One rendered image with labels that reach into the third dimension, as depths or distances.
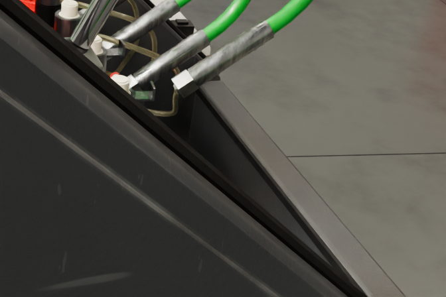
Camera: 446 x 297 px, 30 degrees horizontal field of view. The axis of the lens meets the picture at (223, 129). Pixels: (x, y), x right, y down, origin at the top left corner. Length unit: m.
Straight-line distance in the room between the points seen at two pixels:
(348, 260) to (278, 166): 0.17
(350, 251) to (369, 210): 1.81
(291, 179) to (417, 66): 2.83
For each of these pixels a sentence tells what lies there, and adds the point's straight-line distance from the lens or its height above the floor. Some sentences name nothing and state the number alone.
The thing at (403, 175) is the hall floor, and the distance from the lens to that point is 2.90.
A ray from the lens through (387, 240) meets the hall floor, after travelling 2.56.
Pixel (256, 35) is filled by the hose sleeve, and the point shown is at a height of 1.17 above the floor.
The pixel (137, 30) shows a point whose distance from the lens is 0.86.
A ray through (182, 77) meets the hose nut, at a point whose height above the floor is 1.13.
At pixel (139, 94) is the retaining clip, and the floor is 1.12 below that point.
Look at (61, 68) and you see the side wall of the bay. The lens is 0.28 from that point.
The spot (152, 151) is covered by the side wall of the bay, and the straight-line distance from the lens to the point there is 0.30.
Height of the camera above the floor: 1.45
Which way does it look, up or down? 30 degrees down
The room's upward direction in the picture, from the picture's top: 10 degrees clockwise
